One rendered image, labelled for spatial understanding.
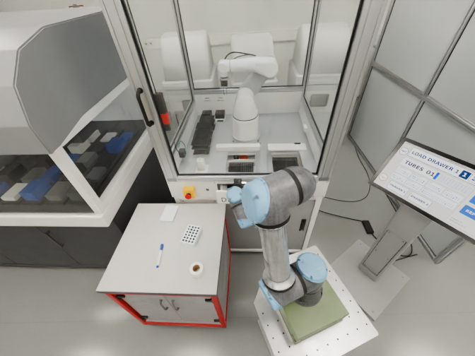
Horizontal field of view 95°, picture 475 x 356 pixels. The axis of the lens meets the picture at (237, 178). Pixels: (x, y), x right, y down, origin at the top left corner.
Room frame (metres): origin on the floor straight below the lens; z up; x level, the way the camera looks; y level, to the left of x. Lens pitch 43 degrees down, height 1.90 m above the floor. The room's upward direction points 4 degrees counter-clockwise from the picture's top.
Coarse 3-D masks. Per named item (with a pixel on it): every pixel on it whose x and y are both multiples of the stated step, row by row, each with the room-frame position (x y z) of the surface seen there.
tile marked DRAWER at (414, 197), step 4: (412, 192) 0.75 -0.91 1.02; (408, 196) 0.74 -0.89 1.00; (412, 196) 0.73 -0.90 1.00; (416, 196) 0.72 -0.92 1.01; (420, 196) 0.71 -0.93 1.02; (412, 200) 0.71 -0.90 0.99; (416, 200) 0.71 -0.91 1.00; (420, 200) 0.70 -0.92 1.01; (424, 200) 0.69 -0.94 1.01; (428, 200) 0.68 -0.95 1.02; (420, 204) 0.68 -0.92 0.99; (424, 204) 0.68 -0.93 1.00; (428, 204) 0.67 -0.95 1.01
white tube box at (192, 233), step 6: (192, 228) 0.77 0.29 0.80; (198, 228) 0.77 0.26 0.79; (186, 234) 0.74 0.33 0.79; (192, 234) 0.73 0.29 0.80; (198, 234) 0.73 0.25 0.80; (180, 240) 0.69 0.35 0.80; (186, 240) 0.70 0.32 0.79; (192, 240) 0.69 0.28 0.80; (186, 246) 0.68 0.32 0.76; (192, 246) 0.66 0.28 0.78
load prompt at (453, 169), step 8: (416, 152) 0.90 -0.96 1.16; (424, 152) 0.88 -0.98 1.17; (424, 160) 0.85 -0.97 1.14; (432, 160) 0.83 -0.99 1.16; (440, 160) 0.81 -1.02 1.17; (440, 168) 0.78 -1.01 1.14; (448, 168) 0.77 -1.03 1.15; (456, 168) 0.75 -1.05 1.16; (464, 168) 0.74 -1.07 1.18; (456, 176) 0.72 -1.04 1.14; (464, 176) 0.71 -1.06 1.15; (472, 176) 0.70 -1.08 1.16; (472, 184) 0.67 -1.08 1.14
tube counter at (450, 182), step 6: (426, 174) 0.79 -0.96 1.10; (432, 174) 0.77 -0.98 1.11; (438, 174) 0.76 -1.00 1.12; (444, 174) 0.75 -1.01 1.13; (438, 180) 0.74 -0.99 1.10; (444, 180) 0.73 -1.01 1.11; (450, 180) 0.72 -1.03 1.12; (456, 180) 0.71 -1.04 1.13; (450, 186) 0.70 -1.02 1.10; (456, 186) 0.69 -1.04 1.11; (462, 186) 0.67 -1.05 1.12; (468, 186) 0.67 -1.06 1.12; (462, 192) 0.66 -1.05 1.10; (468, 192) 0.65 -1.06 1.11
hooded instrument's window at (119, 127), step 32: (128, 96) 1.61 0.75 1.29; (96, 128) 1.17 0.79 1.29; (128, 128) 1.45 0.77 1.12; (0, 160) 0.86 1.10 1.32; (32, 160) 0.84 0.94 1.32; (96, 160) 1.04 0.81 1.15; (0, 192) 0.87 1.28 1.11; (32, 192) 0.86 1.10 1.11; (64, 192) 0.84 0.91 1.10; (96, 192) 0.91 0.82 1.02
